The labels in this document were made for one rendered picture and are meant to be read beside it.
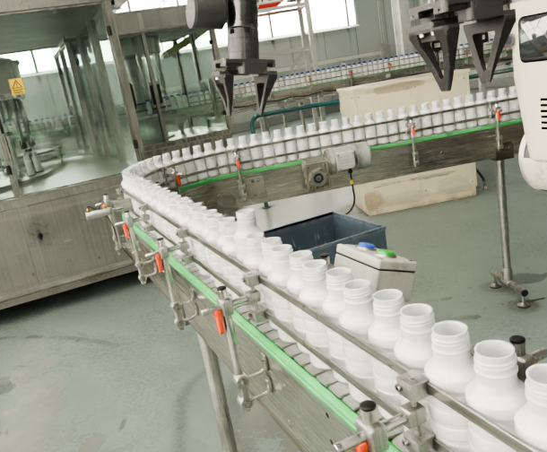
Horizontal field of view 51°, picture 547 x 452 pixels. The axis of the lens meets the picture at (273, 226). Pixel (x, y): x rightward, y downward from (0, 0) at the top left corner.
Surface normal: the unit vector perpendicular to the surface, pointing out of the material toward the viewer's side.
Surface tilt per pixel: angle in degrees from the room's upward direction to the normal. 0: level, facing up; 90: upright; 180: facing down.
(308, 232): 90
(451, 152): 91
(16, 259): 90
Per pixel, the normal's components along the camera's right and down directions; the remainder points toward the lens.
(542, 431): -0.59, -0.40
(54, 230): 0.41, 0.17
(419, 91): 0.11, 0.24
